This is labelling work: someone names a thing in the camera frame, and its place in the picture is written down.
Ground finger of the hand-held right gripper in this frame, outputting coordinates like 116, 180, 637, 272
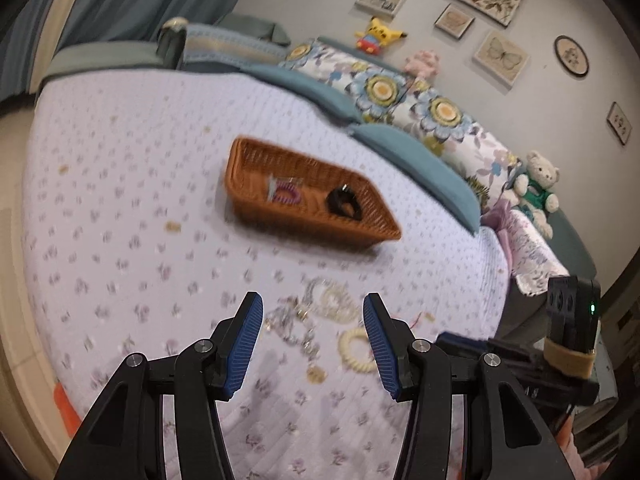
436, 332, 506, 361

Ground white teddy bear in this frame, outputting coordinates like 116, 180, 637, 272
509, 150, 562, 240

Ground purple plush cushion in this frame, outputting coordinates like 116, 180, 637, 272
481, 206, 517, 235

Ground cream curtain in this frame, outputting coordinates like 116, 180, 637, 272
47, 0, 108, 56

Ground silver hair clips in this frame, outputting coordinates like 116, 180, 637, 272
264, 296, 322, 361

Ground pink floral quilt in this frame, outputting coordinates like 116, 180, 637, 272
502, 209, 572, 297

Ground round dark picture frame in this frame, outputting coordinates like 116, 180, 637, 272
553, 35, 590, 78

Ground teal pillow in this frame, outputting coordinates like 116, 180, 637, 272
244, 62, 362, 127
350, 123, 482, 234

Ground blue striped throw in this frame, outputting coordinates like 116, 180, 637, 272
181, 24, 287, 70

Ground crown picture frame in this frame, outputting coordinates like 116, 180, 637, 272
433, 3, 476, 39

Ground orange plastic piece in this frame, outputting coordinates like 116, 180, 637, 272
51, 381, 82, 425

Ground brown wicker basket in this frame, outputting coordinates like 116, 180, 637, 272
224, 136, 402, 250

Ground black hair tie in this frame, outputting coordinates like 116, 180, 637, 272
327, 186, 363, 222

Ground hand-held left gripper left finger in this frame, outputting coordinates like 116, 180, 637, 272
52, 291, 264, 480

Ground grey-green sofa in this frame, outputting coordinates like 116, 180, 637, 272
39, 14, 292, 92

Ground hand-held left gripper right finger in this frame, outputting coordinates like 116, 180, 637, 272
363, 292, 576, 480

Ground floral pillow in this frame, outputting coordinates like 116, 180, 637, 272
279, 39, 418, 123
400, 85, 522, 211

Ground cream coil hair tie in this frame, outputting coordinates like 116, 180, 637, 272
337, 327, 381, 373

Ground yellow plush toy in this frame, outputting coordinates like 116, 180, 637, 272
355, 16, 407, 55

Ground pearl bead bracelet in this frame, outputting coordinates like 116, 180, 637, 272
312, 282, 363, 322

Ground teal bed headboard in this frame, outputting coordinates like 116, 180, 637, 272
319, 35, 597, 283

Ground butterfly canvas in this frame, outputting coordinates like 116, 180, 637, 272
472, 29, 531, 91

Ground pink pig plush toy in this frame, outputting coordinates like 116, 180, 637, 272
403, 50, 442, 80

